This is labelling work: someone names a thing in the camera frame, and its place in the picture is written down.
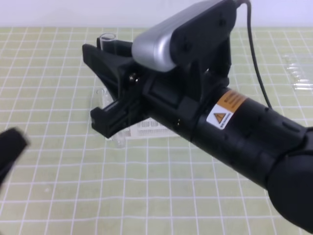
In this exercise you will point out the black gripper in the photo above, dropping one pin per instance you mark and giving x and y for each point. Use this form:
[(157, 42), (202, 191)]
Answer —
[(188, 100)]

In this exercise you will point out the clear glass test tube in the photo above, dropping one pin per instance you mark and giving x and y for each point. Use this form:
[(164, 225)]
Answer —
[(107, 40)]

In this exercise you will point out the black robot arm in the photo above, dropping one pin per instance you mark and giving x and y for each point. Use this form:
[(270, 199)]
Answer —
[(271, 150)]

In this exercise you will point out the white plastic test tube rack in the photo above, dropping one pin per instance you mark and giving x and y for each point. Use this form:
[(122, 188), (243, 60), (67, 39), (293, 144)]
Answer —
[(148, 128)]

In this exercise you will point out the green checkered tablecloth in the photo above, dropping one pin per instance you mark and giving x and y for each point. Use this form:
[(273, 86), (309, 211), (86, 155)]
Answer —
[(72, 181)]

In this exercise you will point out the spare glass tube rear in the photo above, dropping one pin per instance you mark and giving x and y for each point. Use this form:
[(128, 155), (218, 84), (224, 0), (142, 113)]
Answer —
[(298, 58)]

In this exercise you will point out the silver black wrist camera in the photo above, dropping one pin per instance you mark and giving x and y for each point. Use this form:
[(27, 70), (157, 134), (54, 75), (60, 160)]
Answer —
[(185, 36)]

